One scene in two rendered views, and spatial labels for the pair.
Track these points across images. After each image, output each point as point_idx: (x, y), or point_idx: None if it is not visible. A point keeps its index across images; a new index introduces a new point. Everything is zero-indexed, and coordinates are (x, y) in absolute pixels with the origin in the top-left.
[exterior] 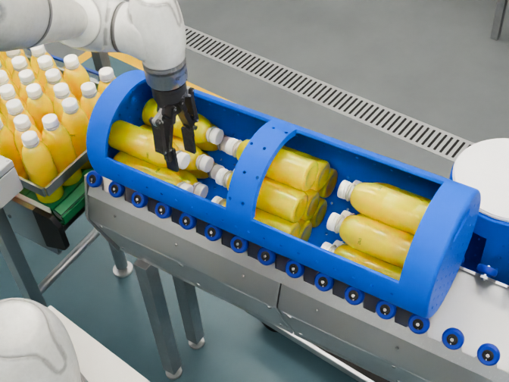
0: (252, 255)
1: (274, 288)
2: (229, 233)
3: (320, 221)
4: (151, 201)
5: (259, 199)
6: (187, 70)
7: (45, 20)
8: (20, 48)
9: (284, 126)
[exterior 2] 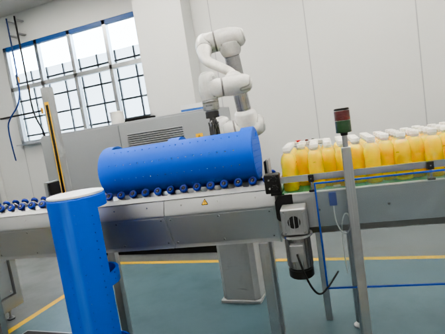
0: (191, 188)
1: None
2: (204, 187)
3: None
4: (244, 183)
5: None
6: (203, 108)
7: (196, 51)
8: None
9: (171, 140)
